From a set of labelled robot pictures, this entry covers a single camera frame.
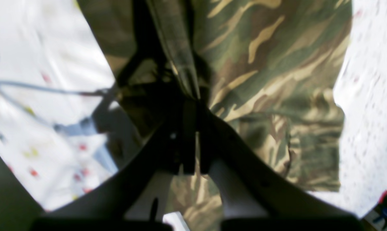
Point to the terrazzo pattern table cloth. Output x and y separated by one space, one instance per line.
47 43

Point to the camouflage T-shirt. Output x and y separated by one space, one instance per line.
265 67

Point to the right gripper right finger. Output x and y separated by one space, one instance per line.
254 197

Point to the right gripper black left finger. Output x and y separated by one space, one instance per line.
135 197

